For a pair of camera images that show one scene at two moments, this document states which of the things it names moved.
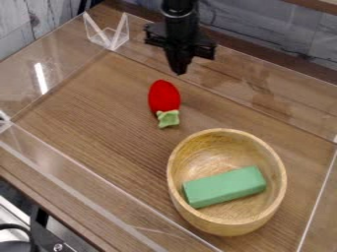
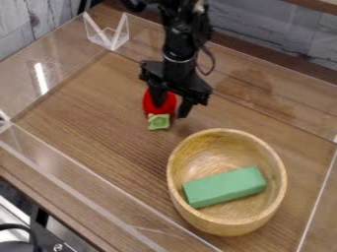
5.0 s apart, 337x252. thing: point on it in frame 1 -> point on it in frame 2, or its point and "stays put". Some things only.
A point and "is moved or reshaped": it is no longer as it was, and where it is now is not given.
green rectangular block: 225,186 stays put
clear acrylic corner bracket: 112,37 stays put
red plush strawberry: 165,100 is moved or reshaped
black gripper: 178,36 -> 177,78
